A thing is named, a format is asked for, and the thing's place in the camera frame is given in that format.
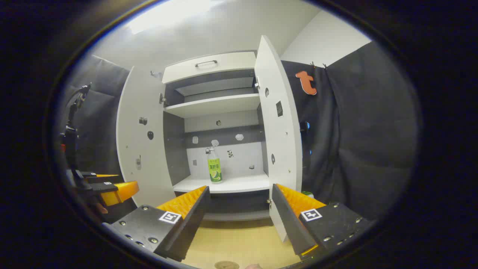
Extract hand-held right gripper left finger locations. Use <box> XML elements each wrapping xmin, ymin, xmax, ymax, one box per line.
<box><xmin>102</xmin><ymin>185</ymin><xmax>211</xmax><ymax>262</ymax></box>

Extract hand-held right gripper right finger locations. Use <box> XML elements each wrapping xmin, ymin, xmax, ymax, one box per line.
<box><xmin>271</xmin><ymin>183</ymin><xmax>371</xmax><ymax>261</ymax></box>

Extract green label drink bottle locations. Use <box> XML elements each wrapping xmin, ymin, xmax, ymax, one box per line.
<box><xmin>207</xmin><ymin>147</ymin><xmax>224</xmax><ymax>184</ymax></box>

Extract cabinet door black cat sticker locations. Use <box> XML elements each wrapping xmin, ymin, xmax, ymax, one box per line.
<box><xmin>255</xmin><ymin>35</ymin><xmax>310</xmax><ymax>242</ymax></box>

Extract cabinet door camera sticker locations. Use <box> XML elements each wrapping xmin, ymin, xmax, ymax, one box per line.
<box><xmin>117</xmin><ymin>67</ymin><xmax>176</xmax><ymax>208</ymax></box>

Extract black backdrop cloth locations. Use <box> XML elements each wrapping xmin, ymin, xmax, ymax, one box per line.
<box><xmin>60</xmin><ymin>40</ymin><xmax>418</xmax><ymax>222</ymax></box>

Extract cabinet drawer with metal handle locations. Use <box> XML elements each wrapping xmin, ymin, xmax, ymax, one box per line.
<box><xmin>162</xmin><ymin>51</ymin><xmax>257</xmax><ymax>84</ymax></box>

